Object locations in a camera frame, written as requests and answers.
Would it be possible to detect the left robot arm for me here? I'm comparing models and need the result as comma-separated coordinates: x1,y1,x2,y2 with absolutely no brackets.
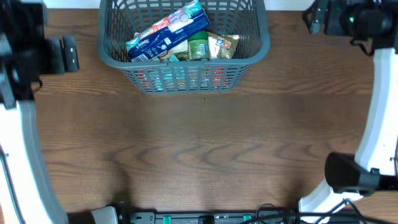
1,0,80,223

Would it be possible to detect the gold foil food bag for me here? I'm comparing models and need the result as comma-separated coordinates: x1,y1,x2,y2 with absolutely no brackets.
156,32,240,62

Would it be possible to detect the green lid spice jar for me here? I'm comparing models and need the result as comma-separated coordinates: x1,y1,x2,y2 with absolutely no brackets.
188,30,210,60

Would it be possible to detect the Kleenex tissue multipack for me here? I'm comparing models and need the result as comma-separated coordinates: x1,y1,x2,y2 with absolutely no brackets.
126,0,210,62

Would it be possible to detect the orange spaghetti packet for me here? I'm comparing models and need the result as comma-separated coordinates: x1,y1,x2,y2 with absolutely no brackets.
134,67,229,92

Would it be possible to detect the grey plastic slotted basket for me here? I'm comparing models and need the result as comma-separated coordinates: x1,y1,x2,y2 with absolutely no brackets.
97,0,271,95

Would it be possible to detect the small teal tissue packet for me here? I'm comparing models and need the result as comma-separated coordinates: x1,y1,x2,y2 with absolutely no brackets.
146,67,187,92

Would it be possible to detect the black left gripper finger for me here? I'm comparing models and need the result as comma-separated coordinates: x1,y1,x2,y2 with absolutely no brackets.
47,39,65,74
62,35,80,72

